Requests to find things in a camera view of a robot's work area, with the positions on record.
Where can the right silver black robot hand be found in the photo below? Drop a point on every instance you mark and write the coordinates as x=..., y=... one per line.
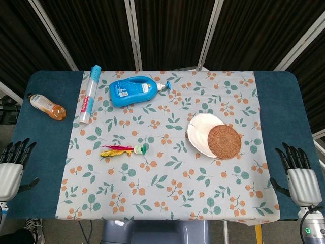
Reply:
x=303, y=181

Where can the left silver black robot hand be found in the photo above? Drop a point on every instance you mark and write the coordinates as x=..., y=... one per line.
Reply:
x=8, y=175

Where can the colourful feather shuttlecock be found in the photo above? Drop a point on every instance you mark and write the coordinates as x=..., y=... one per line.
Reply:
x=122, y=151

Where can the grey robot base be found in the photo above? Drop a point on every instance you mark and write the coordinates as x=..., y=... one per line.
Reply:
x=156, y=232

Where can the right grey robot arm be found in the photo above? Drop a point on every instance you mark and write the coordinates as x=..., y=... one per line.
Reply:
x=313, y=225

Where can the dark blue table cover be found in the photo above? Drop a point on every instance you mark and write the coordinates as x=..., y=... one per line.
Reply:
x=38, y=142

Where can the black white sneaker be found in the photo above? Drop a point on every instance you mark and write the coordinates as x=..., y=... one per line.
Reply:
x=34, y=228

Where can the orange drink plastic bottle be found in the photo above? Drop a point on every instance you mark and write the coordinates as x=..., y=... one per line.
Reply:
x=47, y=105

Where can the brown woven round coaster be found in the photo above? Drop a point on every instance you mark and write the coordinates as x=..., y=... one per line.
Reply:
x=224, y=141

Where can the clear tube with blue cap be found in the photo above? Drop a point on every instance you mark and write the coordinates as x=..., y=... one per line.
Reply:
x=89, y=95

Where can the white round plate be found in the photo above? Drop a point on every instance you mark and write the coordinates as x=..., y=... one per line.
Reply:
x=199, y=134

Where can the floral patterned tablecloth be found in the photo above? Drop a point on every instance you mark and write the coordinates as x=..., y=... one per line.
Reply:
x=167, y=183

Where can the blue pump lotion bottle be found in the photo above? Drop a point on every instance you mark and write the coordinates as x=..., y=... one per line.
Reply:
x=132, y=90

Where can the black folding screen partition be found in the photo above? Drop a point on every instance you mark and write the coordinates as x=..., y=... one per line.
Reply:
x=167, y=30

